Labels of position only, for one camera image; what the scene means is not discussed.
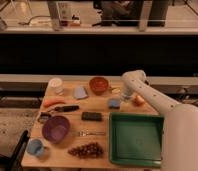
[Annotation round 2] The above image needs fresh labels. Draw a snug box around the blue sponge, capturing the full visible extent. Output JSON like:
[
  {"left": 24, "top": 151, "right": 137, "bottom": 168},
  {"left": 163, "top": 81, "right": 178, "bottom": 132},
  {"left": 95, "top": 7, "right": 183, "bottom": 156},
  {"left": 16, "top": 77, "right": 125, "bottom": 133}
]
[{"left": 108, "top": 98, "right": 121, "bottom": 109}]

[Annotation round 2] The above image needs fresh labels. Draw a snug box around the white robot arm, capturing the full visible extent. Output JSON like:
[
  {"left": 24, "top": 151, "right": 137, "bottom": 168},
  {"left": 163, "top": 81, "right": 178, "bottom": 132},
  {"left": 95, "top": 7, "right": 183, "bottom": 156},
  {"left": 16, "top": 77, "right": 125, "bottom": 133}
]
[{"left": 121, "top": 70, "right": 198, "bottom": 171}]

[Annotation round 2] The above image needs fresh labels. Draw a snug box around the red bowl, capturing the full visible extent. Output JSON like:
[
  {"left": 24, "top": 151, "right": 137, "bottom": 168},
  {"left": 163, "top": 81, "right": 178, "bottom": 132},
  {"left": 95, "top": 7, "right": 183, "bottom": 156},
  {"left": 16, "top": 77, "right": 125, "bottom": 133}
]
[{"left": 89, "top": 77, "right": 109, "bottom": 95}]

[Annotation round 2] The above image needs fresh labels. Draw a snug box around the purple bowl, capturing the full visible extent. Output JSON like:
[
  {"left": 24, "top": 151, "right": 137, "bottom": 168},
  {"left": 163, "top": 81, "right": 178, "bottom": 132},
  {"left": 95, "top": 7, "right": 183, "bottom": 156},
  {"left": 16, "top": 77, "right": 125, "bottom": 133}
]
[{"left": 42, "top": 116, "right": 70, "bottom": 143}]

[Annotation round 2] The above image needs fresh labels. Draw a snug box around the yellow banana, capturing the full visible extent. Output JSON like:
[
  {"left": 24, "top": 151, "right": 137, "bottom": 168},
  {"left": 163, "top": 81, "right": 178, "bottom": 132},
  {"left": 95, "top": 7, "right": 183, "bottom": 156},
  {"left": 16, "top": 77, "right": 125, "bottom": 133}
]
[{"left": 110, "top": 87, "right": 121, "bottom": 94}]

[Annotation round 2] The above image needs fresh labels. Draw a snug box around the orange apple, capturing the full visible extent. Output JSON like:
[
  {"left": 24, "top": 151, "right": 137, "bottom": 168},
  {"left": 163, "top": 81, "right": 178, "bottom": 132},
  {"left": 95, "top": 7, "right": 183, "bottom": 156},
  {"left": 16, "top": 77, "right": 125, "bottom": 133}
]
[{"left": 133, "top": 95, "right": 145, "bottom": 106}]

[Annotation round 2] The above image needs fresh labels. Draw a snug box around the green plastic tray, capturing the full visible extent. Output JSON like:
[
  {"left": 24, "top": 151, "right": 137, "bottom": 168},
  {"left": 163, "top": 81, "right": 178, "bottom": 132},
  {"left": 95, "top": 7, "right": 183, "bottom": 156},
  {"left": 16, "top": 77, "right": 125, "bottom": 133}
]
[{"left": 109, "top": 113, "right": 164, "bottom": 168}]

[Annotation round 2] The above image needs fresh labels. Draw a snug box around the black rectangular block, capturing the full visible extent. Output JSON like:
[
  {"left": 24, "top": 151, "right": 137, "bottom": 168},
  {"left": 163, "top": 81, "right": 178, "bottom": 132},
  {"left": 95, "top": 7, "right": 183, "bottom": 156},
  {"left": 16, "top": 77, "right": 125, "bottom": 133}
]
[{"left": 81, "top": 112, "right": 102, "bottom": 121}]

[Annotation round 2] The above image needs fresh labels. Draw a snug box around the light blue cloth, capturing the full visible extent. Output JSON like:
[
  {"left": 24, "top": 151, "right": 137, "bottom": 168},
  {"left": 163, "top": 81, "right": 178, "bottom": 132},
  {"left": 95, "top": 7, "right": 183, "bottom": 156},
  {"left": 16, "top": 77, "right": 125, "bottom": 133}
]
[{"left": 73, "top": 86, "right": 88, "bottom": 100}]

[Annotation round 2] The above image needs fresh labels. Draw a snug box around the silver fork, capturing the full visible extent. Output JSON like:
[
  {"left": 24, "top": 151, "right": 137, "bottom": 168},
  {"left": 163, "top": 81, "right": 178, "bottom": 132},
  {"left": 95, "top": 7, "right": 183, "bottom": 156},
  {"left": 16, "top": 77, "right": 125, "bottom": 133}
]
[{"left": 76, "top": 131, "right": 106, "bottom": 137}]

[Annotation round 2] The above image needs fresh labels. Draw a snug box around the wooden board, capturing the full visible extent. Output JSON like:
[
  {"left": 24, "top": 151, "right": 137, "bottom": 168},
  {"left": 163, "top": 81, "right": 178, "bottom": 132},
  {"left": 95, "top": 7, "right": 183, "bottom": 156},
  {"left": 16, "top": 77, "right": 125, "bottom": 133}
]
[{"left": 21, "top": 80, "right": 163, "bottom": 169}]

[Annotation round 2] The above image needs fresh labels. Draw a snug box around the bunch of dark grapes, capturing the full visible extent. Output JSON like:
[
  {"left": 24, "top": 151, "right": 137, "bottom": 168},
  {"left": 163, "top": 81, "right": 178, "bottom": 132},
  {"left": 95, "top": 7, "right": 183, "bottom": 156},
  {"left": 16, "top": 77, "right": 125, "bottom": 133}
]
[{"left": 68, "top": 142, "right": 104, "bottom": 158}]

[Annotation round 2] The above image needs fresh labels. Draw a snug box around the white cup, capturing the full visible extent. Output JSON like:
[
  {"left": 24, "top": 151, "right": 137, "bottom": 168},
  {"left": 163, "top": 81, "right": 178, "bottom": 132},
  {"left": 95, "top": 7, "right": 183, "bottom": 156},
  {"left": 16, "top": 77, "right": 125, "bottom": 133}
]
[{"left": 48, "top": 78, "right": 63, "bottom": 95}]

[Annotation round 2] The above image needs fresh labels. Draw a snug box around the orange carrot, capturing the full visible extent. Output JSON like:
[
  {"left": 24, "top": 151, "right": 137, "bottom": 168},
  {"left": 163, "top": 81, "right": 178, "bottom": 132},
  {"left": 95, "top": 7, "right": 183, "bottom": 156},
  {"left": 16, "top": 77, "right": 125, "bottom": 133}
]
[{"left": 43, "top": 99, "right": 65, "bottom": 108}]

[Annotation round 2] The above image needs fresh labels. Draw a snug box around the blue mug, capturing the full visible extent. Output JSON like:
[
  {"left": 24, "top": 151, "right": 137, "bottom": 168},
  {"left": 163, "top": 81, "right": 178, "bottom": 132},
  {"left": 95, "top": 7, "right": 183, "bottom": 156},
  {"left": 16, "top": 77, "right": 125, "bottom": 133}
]
[{"left": 26, "top": 139, "right": 44, "bottom": 157}]

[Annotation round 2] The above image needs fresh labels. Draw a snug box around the black handled knife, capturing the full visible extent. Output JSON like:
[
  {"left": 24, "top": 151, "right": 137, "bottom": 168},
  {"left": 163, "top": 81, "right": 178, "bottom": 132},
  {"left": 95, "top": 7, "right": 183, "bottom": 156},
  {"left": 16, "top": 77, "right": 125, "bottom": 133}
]
[{"left": 48, "top": 105, "right": 79, "bottom": 112}]

